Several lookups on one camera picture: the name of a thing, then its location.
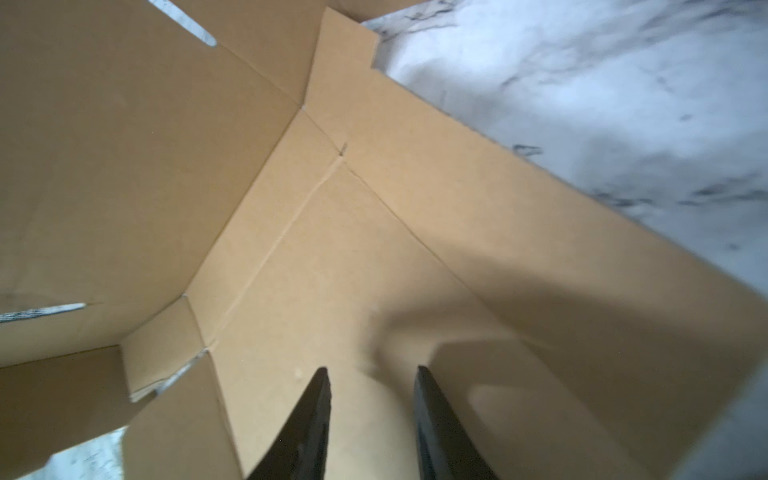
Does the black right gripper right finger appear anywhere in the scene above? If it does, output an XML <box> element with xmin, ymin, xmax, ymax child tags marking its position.
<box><xmin>413</xmin><ymin>365</ymin><xmax>498</xmax><ymax>480</ymax></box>

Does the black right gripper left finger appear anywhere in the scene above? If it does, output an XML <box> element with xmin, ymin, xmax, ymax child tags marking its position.
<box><xmin>247</xmin><ymin>367</ymin><xmax>332</xmax><ymax>480</ymax></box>

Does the brown cardboard box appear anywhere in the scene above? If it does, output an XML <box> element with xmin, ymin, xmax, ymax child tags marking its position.
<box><xmin>1</xmin><ymin>1</ymin><xmax>767</xmax><ymax>479</ymax></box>

